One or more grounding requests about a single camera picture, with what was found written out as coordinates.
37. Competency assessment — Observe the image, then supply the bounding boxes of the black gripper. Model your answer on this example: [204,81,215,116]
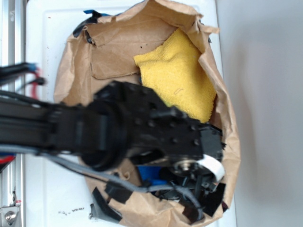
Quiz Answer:
[168,123,226,198]

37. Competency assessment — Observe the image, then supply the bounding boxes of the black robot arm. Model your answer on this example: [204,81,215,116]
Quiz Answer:
[0,81,225,192]

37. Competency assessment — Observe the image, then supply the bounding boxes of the blue sponge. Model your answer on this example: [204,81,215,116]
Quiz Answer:
[137,166,167,186]

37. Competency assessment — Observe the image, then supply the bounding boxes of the yellow terry cloth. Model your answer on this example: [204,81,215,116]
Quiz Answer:
[134,29,216,122]

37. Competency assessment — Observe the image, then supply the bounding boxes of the brown paper bag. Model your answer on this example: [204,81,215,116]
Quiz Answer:
[54,0,241,227]

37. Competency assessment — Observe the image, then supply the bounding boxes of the gray sleeved cable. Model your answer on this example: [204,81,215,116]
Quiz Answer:
[0,144,205,223]

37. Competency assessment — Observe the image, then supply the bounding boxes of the red and black wires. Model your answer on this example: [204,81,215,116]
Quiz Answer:
[0,62,47,97]

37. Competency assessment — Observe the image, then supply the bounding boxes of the aluminum frame rail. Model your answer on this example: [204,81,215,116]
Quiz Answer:
[0,0,27,227]

